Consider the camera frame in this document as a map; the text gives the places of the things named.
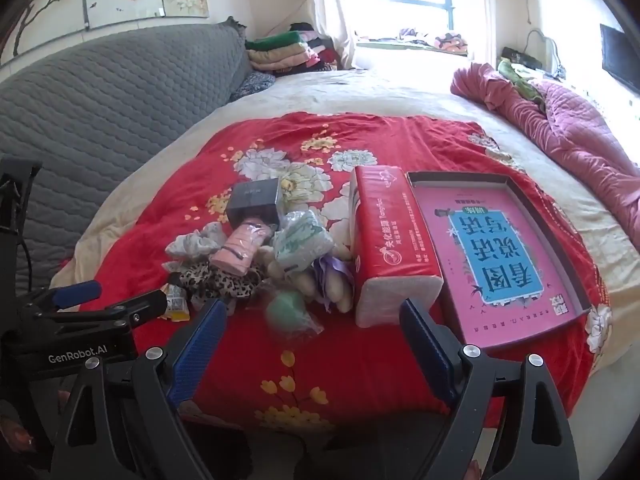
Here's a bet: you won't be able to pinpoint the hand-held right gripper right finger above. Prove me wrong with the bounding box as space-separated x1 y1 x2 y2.
399 298 581 480

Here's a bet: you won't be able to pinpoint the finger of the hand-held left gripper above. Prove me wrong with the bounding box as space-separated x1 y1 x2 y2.
75 289 168 333
27 280 103 318

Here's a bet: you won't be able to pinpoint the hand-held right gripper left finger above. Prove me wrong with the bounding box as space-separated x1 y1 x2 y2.
50 298 236 480

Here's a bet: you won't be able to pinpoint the yellow barcode packet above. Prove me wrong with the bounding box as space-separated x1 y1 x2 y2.
161 284 191 322

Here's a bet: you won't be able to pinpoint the leopard print scrunchie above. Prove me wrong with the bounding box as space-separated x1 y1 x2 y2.
167 260 271 313

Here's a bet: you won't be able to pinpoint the grey lace scrunchie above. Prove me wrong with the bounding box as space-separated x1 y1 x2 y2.
164 221 228 268

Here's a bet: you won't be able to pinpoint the green sponge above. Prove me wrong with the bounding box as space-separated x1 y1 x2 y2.
264 290 325 341

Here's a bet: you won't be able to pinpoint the cream teddy bear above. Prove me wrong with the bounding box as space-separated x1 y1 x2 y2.
260 245 358 313

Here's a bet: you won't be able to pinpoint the grey cardboard box tray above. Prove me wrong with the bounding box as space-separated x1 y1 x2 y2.
406 171 593 353

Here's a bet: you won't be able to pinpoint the white green soft pack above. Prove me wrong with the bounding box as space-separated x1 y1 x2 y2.
272 210 335 273

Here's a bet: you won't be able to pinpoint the red floral blanket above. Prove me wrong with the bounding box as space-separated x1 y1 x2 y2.
92 111 608 431

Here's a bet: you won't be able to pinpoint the pink wrapped pack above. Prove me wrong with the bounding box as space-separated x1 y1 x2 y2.
209 220 275 277

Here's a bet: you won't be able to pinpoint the red tissue pack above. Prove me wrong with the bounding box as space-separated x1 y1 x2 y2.
348 165 445 329

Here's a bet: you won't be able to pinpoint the pink book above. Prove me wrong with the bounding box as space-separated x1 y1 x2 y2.
415 182 583 351

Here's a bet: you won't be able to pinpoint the black box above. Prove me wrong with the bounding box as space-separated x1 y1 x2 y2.
225 178 282 228

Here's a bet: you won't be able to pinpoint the grey quilted sofa back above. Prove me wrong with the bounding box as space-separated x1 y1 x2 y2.
0 22 251 291

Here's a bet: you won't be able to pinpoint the dark patterned pillow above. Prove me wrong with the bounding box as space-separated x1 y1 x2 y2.
229 71 277 103

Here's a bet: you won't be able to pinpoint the pink quilt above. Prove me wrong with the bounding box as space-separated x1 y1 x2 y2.
450 62 640 251

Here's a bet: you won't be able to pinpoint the green cloth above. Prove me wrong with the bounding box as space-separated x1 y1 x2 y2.
496 57 546 111

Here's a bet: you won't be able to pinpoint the stack of folded clothes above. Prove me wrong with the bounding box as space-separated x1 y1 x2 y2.
245 22 343 75

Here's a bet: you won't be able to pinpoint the black bag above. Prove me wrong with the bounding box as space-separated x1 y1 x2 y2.
501 46 543 68

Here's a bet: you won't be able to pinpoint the clothes on windowsill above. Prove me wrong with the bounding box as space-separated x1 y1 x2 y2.
357 27 471 56

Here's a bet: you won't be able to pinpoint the white curtain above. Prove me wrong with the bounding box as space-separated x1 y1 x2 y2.
302 0 358 71

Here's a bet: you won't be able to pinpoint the black television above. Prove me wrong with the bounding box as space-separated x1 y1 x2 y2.
600 24 640 96

